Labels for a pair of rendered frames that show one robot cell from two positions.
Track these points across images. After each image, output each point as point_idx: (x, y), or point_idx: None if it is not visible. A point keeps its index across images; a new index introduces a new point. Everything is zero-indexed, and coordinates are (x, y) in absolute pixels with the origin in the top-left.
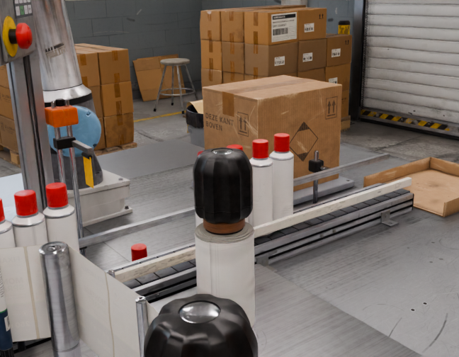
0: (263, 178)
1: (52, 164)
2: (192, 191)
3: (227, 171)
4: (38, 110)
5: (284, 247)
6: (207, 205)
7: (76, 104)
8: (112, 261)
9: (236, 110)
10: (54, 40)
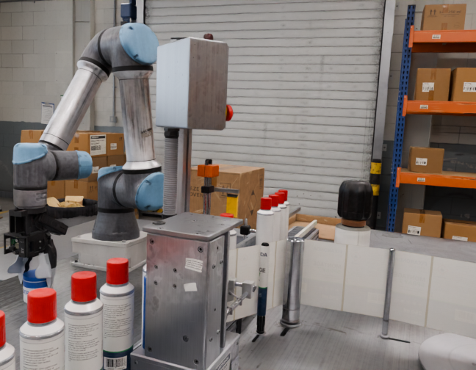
0: (283, 216)
1: (112, 222)
2: None
3: (369, 189)
4: (189, 167)
5: None
6: (359, 209)
7: (159, 171)
8: None
9: (220, 181)
10: (148, 125)
